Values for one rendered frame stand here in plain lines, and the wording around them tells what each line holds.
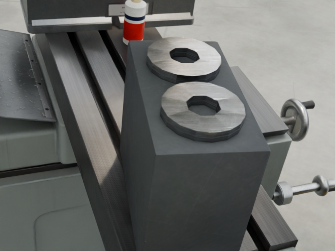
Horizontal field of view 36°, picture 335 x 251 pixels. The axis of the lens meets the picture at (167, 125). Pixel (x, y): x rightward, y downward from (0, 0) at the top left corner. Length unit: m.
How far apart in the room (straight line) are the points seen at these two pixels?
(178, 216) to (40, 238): 0.66
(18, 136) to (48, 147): 0.06
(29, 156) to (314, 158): 1.55
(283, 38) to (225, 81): 2.59
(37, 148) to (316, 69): 2.17
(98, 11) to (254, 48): 2.02
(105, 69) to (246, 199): 0.47
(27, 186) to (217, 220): 0.55
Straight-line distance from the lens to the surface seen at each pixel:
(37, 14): 1.06
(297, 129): 1.43
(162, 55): 0.62
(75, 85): 0.91
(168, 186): 0.53
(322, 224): 2.07
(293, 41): 3.20
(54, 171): 1.07
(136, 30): 1.01
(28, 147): 1.00
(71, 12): 1.07
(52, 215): 1.15
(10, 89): 1.01
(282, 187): 1.37
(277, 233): 0.72
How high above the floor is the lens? 1.43
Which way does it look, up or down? 38 degrees down
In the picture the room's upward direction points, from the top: 8 degrees clockwise
